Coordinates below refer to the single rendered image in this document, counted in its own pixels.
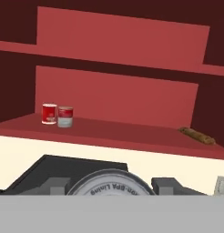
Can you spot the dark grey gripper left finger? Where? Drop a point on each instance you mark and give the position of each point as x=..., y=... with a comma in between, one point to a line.
x=57, y=186

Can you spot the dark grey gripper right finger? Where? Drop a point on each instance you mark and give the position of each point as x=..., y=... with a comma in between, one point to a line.
x=166, y=185

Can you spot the red open cabinet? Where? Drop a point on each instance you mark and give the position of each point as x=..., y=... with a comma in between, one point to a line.
x=117, y=82

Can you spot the black angular appliance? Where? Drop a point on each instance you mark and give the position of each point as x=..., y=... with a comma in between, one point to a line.
x=77, y=166

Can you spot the silver-topped can with lettering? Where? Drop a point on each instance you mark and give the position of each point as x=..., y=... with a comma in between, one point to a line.
x=110, y=183

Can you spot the brown baguette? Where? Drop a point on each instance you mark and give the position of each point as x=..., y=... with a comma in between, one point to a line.
x=197, y=135

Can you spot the red and grey can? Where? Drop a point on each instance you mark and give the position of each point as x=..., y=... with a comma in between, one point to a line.
x=65, y=117

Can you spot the red can with white rims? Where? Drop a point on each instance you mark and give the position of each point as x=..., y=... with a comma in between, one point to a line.
x=49, y=113

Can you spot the grey wall socket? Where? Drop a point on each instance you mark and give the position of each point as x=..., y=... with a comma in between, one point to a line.
x=222, y=185

